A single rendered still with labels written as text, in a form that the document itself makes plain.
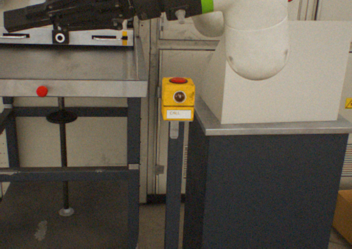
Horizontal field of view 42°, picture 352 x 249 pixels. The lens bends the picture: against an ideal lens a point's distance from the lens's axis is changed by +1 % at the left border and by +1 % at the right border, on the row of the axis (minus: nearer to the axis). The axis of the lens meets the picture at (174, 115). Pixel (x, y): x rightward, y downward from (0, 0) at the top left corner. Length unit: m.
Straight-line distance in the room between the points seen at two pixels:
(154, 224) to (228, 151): 0.94
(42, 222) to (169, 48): 0.91
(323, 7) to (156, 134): 0.96
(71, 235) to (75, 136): 0.54
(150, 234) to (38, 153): 0.65
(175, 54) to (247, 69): 1.33
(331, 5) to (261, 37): 1.50
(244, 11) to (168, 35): 1.35
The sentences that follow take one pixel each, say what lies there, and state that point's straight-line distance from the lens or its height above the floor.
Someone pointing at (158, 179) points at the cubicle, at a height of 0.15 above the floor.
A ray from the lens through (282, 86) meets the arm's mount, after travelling 1.36.
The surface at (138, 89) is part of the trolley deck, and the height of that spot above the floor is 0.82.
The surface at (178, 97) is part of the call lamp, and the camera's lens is 1.16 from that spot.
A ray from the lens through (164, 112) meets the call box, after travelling 1.18.
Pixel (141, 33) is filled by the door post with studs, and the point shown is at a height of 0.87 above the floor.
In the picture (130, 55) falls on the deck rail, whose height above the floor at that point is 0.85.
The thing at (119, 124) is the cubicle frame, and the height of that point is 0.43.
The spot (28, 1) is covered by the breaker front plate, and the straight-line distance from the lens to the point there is 1.80.
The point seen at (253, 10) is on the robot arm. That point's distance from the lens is 0.70.
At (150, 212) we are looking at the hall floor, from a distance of 2.29.
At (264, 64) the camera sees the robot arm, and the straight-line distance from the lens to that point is 0.74.
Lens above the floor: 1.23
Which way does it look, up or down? 20 degrees down
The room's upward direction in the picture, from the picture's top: 2 degrees clockwise
